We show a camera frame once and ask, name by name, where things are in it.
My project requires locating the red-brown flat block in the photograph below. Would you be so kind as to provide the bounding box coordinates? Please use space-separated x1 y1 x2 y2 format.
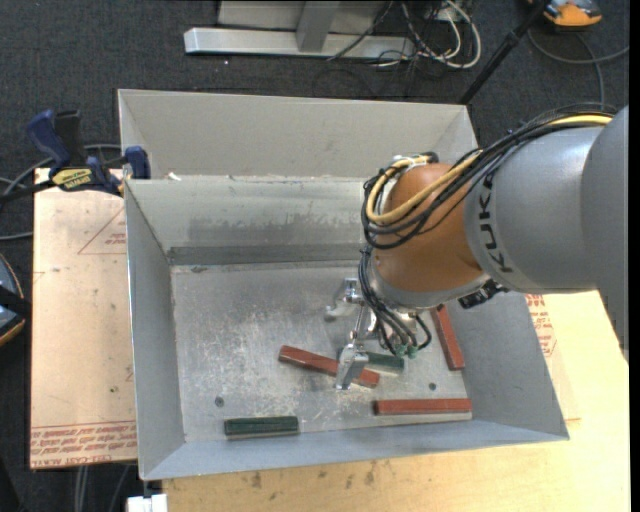
430 304 467 373
277 344 382 390
371 397 474 417

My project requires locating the grey metal bin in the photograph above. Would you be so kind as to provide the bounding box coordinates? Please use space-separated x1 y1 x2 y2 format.
117 88 570 482

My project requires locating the dark green flat block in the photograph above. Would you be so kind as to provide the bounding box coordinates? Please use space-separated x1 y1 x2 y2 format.
364 350 406 374
223 415 301 442

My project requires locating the brown cardboard board, red print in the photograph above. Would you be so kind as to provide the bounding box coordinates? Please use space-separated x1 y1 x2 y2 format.
29 167 584 471

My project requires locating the black cylinder on white bracket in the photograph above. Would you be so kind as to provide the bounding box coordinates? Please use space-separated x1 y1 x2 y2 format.
457 279 504 310

